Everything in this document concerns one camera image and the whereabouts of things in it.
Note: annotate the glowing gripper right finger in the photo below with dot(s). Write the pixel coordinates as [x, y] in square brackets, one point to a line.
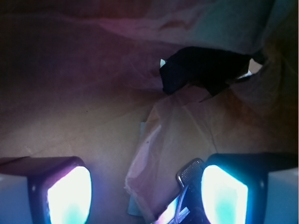
[259, 188]

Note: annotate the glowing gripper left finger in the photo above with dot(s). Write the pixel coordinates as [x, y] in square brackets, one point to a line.
[44, 190]

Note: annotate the silver key bunch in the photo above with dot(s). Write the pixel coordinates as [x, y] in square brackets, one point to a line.
[187, 207]

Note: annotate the brown paper bag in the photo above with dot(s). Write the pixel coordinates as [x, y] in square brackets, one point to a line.
[81, 77]

